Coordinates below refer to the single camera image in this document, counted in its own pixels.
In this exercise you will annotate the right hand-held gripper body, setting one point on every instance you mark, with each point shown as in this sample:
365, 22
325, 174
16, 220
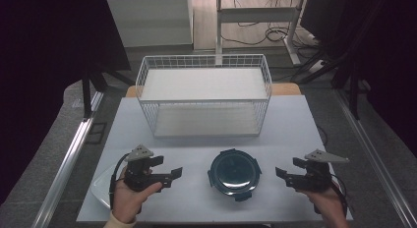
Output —
316, 177

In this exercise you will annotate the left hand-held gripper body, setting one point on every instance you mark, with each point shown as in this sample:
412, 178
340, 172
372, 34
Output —
139, 175

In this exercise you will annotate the white square lidded container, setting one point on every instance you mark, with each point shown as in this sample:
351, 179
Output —
102, 187

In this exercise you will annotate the round dark lid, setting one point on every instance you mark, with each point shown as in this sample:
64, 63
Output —
234, 175

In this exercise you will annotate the person's left hand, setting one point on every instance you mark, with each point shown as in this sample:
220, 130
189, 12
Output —
126, 201

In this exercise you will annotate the person's right hand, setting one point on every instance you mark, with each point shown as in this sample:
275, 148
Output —
327, 205

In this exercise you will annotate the wooden table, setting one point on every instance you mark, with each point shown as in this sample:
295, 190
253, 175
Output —
285, 89

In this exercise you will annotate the black metal stand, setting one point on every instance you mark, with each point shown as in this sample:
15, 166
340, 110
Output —
87, 93
353, 90

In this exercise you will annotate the white cabinet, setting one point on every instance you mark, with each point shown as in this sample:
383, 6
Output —
150, 21

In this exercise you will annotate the aluminium rail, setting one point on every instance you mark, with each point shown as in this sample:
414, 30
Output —
377, 162
70, 156

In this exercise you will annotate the white desk frame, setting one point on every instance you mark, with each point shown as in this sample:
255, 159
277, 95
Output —
255, 15

